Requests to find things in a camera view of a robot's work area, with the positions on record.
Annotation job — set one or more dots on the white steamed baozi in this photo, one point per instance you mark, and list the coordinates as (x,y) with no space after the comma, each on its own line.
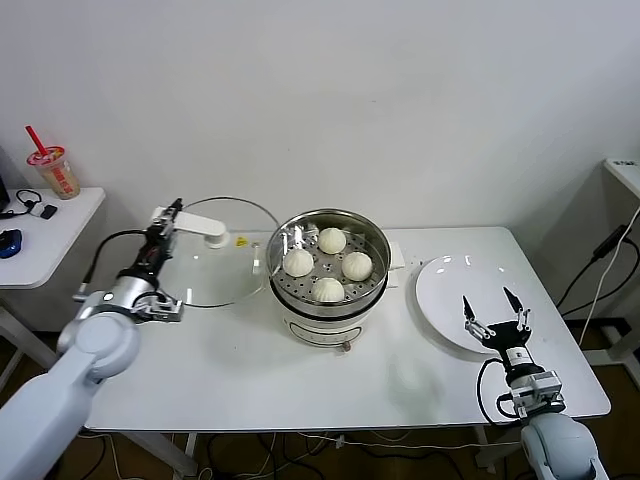
(357,265)
(332,240)
(328,290)
(298,262)

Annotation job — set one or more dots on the black laptop screen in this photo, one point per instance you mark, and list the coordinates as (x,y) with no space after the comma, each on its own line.
(3,192)

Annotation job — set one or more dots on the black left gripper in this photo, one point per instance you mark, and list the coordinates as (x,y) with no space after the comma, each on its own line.
(155,247)

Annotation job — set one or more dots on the plastic bubble tea cup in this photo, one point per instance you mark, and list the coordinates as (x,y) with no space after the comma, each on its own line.
(59,176)

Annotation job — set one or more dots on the small black box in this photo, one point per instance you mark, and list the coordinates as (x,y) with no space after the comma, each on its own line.
(49,211)

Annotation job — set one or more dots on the white round plate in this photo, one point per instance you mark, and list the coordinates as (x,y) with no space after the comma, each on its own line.
(450,290)

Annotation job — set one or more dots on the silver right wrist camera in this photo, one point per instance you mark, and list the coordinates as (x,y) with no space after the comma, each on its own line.
(545,385)

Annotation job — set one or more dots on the red drinking straw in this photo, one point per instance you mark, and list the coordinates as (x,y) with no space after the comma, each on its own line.
(36,139)

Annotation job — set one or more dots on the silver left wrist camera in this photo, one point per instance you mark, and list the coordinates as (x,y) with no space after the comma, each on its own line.
(160,307)

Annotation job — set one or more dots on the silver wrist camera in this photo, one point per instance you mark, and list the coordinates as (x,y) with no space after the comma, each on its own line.
(545,385)
(160,307)

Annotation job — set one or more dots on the stainless steel steamer basket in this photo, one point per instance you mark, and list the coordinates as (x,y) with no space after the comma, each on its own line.
(300,225)

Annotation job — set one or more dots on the white desk with label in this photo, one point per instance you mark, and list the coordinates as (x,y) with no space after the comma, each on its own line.
(625,172)

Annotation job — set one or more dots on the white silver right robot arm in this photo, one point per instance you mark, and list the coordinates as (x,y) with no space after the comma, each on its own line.
(560,445)

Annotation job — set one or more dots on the white electric steamer pot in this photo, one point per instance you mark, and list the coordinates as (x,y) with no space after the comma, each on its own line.
(325,327)

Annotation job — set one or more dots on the white side table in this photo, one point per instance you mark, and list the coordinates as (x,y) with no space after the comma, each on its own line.
(60,240)

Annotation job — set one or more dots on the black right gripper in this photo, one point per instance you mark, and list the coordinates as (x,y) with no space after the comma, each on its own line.
(512,347)

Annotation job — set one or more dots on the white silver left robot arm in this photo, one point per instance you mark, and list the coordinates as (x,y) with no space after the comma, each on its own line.
(100,345)

